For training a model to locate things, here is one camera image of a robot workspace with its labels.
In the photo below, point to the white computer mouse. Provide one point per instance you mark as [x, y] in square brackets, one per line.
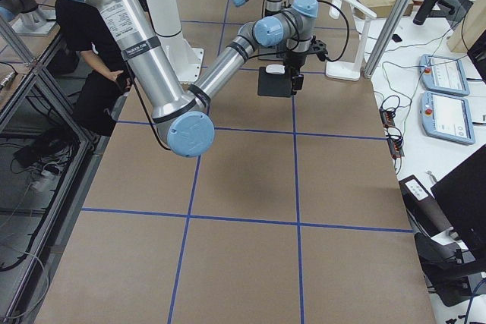
[276, 69]

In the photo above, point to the black monitor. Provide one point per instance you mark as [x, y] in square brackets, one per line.
[461, 197]

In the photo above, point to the teach pendant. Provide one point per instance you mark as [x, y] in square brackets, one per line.
[447, 117]
[443, 74]

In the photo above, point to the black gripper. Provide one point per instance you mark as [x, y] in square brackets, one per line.
[293, 61]

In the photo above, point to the black mouse pad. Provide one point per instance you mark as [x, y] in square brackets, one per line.
[274, 85]

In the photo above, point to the black bottle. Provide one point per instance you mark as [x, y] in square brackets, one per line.
[424, 11]

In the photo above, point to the grey laptop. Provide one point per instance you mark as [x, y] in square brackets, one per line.
[273, 53]

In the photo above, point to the lower teach pendant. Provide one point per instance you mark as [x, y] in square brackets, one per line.
[447, 117]

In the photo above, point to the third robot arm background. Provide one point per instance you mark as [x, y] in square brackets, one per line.
[30, 18]

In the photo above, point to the aluminium frame post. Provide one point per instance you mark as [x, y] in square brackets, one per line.
[384, 37]

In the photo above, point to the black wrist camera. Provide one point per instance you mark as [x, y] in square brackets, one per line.
[318, 48]

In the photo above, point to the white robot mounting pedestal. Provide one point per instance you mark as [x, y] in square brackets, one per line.
[184, 59]

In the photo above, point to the upper teach pendant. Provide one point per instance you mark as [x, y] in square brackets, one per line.
[443, 74]

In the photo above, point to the person in black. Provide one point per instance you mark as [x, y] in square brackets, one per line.
[86, 33]

